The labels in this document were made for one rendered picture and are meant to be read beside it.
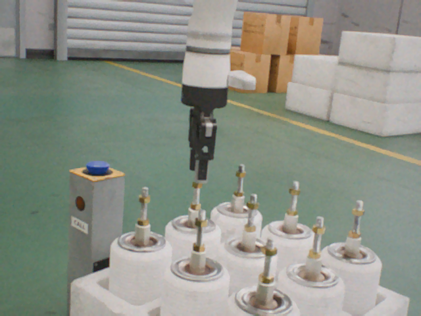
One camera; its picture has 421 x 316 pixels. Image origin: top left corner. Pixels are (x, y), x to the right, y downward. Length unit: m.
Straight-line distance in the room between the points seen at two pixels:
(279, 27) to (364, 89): 1.34
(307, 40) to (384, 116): 1.63
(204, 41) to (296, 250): 0.37
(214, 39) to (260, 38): 3.58
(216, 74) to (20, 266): 0.73
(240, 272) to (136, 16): 5.27
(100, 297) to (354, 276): 0.39
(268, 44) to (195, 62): 3.56
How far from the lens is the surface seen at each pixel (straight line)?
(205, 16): 0.86
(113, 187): 1.01
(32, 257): 1.43
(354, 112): 3.37
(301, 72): 3.72
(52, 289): 1.29
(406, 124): 3.41
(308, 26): 4.70
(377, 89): 3.27
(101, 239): 1.03
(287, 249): 0.95
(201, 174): 0.89
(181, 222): 0.97
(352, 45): 3.39
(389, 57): 3.21
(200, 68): 0.87
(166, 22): 6.19
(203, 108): 0.88
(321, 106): 3.56
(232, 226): 1.02
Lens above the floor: 0.61
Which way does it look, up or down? 15 degrees down
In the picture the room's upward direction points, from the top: 5 degrees clockwise
